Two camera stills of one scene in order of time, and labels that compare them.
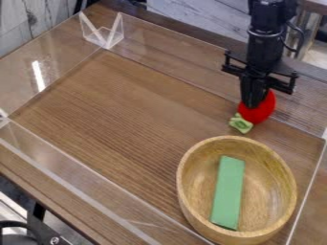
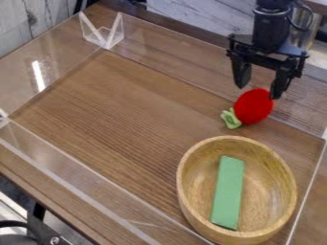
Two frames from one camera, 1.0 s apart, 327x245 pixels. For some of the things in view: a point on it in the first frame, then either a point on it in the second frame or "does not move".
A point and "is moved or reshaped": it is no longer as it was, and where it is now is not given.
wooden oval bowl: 269,189 does not move
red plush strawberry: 252,116 is moved or reshaped
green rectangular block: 228,192 does not move
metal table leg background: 302,33 does not move
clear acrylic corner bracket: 103,36 does not move
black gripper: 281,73 -> 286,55
